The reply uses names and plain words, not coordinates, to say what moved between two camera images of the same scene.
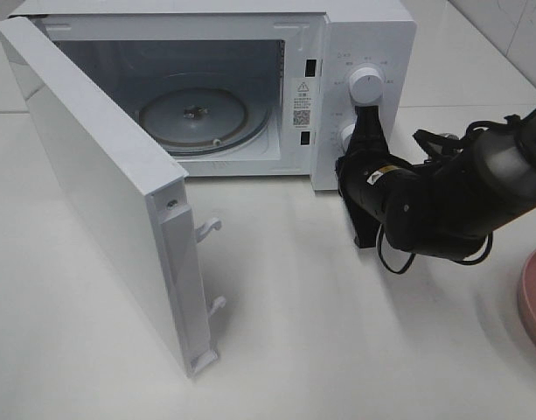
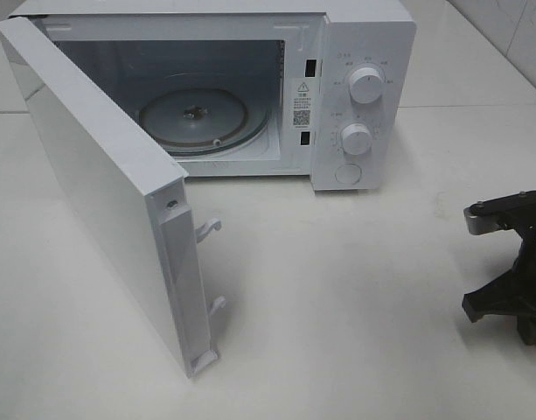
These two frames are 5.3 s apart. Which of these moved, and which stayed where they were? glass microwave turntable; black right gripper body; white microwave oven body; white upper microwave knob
Moved: black right gripper body
Stayed: white upper microwave knob; white microwave oven body; glass microwave turntable
